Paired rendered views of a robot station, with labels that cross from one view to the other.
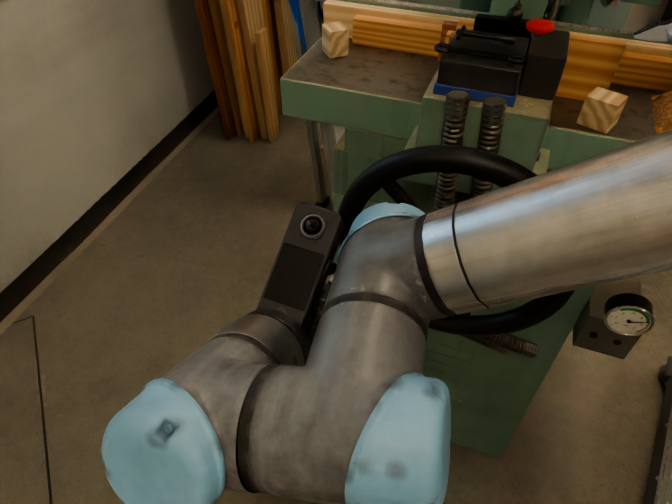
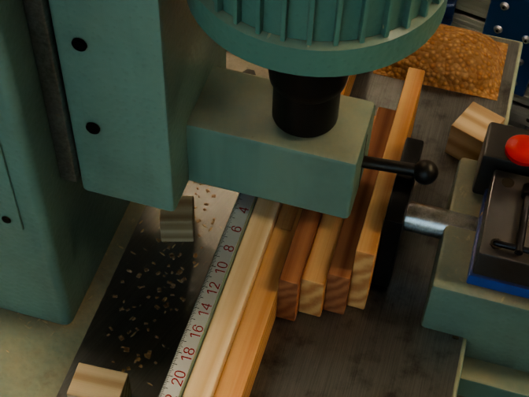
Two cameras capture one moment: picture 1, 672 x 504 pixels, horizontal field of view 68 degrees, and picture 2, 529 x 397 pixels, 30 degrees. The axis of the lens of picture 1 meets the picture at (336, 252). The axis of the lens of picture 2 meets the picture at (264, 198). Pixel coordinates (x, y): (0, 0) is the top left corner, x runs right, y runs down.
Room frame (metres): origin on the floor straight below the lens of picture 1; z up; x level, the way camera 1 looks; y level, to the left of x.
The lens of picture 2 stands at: (0.83, 0.26, 1.60)
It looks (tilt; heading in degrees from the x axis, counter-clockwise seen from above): 52 degrees down; 264
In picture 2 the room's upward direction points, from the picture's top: 2 degrees clockwise
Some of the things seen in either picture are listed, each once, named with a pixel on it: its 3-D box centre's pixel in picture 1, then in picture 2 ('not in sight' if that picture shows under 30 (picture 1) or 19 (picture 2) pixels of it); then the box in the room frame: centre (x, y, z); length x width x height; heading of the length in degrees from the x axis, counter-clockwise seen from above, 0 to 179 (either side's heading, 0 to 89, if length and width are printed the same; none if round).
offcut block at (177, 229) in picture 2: not in sight; (177, 218); (0.84, -0.33, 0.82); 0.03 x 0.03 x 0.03; 87
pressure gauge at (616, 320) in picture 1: (625, 316); not in sight; (0.45, -0.43, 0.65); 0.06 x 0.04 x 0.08; 69
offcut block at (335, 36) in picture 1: (335, 39); not in sight; (0.78, 0.00, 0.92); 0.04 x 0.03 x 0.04; 22
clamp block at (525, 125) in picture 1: (485, 115); (516, 268); (0.56, -0.19, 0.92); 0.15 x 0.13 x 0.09; 69
